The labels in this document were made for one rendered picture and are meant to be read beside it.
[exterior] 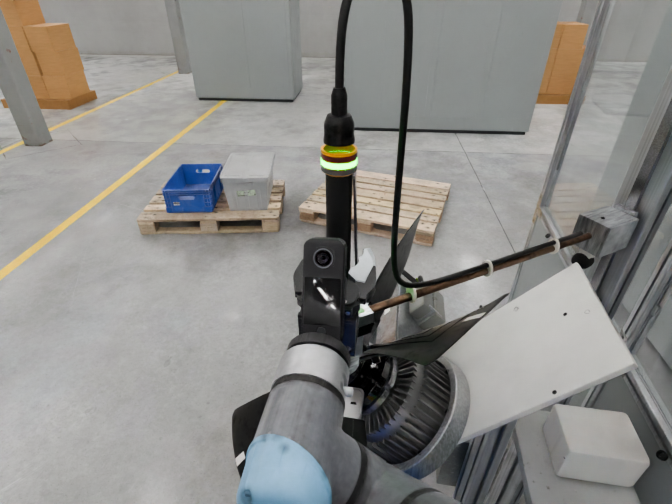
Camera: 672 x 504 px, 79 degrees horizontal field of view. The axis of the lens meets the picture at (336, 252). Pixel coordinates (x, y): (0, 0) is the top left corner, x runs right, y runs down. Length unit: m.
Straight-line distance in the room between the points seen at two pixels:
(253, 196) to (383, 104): 3.03
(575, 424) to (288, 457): 0.89
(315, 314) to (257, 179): 3.06
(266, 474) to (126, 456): 1.97
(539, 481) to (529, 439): 0.11
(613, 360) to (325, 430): 0.51
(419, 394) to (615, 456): 0.49
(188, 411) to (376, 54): 4.89
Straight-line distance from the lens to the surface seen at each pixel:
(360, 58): 5.96
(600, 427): 1.19
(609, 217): 1.00
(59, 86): 8.69
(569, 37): 8.50
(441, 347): 0.55
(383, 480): 0.41
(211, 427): 2.26
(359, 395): 0.80
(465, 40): 6.03
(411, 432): 0.85
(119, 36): 14.60
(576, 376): 0.78
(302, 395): 0.38
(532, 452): 1.22
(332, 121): 0.47
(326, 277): 0.44
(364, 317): 0.64
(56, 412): 2.64
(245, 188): 3.55
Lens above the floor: 1.83
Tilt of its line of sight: 34 degrees down
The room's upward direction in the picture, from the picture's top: straight up
